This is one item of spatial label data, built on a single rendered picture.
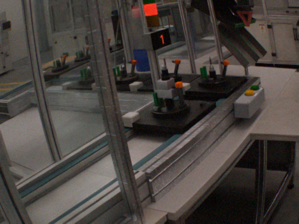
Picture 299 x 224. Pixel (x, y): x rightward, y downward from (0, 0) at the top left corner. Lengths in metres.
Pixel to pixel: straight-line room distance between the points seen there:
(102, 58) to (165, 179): 0.42
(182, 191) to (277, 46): 4.81
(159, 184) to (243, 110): 0.50
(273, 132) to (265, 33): 4.45
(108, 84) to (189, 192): 0.42
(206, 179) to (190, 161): 0.09
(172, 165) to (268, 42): 4.81
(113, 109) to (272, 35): 5.01
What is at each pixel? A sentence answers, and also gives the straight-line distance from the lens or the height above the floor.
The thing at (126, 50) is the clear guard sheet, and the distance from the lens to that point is 1.39.
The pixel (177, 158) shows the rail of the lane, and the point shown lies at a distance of 1.08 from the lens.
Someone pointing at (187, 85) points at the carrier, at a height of 0.99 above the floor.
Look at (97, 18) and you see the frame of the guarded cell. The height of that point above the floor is 1.38.
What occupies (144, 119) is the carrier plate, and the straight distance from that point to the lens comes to 1.32.
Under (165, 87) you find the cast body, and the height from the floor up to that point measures 1.06.
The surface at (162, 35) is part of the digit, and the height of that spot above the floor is 1.22.
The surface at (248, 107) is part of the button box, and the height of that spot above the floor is 0.95.
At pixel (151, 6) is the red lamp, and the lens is 1.45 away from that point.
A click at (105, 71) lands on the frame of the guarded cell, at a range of 0.77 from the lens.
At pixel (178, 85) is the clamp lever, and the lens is 1.29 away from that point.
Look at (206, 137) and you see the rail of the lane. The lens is 1.22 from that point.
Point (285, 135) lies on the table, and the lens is 1.33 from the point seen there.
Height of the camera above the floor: 1.41
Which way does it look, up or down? 19 degrees down
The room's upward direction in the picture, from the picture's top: 10 degrees counter-clockwise
